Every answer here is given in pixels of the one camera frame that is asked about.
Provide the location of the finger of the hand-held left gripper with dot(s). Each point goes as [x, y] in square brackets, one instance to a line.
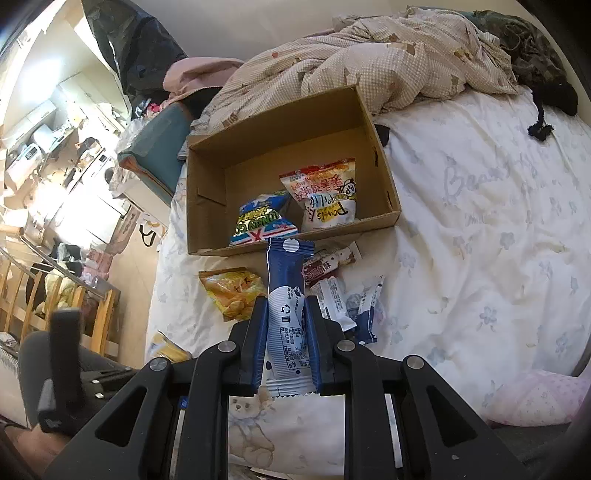
[111, 381]

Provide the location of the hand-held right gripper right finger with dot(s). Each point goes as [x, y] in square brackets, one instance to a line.
[314, 355]

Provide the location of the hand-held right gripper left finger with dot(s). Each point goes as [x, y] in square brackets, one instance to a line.
[259, 350]

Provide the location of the blue and white stick packet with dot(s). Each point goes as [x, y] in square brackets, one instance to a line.
[286, 323]

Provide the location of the yellow snack bag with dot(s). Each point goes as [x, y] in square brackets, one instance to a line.
[231, 290]

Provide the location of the brown cardboard box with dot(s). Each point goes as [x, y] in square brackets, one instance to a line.
[277, 152]

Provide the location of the person's grey trouser leg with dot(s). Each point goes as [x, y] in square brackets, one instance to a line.
[32, 369]

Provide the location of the wooden chair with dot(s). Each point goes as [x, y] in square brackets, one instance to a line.
[106, 323]

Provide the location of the white sachet packet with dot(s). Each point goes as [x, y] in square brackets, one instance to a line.
[334, 300]

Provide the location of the small blue and white packet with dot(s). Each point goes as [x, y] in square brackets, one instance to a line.
[367, 318]

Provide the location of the yellow flat packet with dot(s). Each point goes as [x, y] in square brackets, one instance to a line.
[168, 350]

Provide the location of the brown snack bar packet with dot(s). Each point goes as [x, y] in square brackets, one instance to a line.
[318, 272]

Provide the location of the white bear print cloth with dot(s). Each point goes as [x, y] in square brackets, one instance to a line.
[277, 434]

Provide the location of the blue crisps bag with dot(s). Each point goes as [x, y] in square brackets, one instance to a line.
[263, 217]

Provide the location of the white and orange snack bag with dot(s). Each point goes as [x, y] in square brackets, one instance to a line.
[323, 194]

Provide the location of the white storage box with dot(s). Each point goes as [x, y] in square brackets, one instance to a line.
[141, 194]

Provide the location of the white washing machine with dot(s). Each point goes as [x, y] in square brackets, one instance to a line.
[105, 170]

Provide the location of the white floral bed sheet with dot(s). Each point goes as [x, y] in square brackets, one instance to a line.
[461, 230]

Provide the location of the crumpled white plastic bag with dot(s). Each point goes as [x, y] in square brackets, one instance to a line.
[136, 136]

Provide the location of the pink dotted pillow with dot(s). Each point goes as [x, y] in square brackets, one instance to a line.
[540, 397]

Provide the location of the teal cushion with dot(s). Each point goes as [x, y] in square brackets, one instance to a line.
[161, 134]

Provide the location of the pink cloth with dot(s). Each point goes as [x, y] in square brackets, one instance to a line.
[194, 74]

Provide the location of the beige checked duvet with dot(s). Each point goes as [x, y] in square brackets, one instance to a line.
[369, 60]

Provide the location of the black hanging garment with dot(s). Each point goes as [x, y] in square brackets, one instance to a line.
[134, 46]

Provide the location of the camouflage cloth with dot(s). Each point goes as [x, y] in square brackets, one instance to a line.
[531, 41]

